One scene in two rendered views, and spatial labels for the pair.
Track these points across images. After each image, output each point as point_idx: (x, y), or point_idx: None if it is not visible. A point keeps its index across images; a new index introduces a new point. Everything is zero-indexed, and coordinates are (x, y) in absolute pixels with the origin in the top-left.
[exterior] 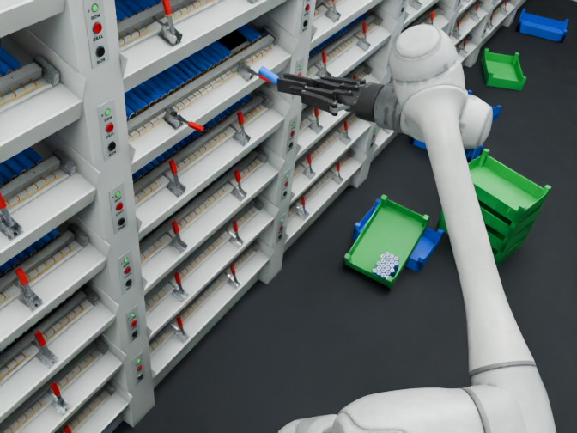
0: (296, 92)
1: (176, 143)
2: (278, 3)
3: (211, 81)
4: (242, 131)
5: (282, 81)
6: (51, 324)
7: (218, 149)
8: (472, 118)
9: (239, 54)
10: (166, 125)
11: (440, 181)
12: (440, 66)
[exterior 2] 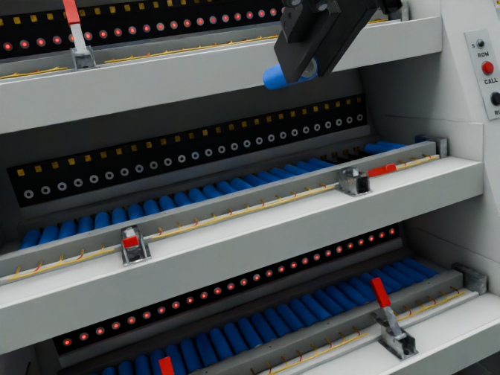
0: (292, 13)
1: (240, 342)
2: (398, 52)
3: (269, 199)
4: (390, 324)
5: (280, 39)
6: None
7: (335, 361)
8: None
9: (346, 163)
10: (116, 260)
11: None
12: None
